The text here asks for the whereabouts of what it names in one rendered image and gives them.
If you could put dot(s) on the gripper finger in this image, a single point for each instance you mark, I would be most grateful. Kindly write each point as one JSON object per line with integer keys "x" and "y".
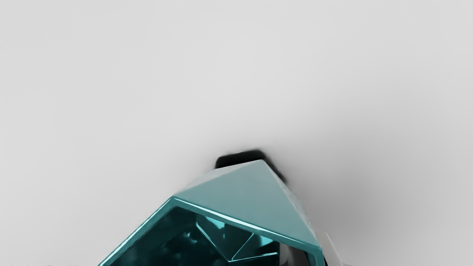
{"x": 332, "y": 255}

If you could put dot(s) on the teal faceted mug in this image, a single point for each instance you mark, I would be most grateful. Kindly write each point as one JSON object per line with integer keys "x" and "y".
{"x": 251, "y": 195}

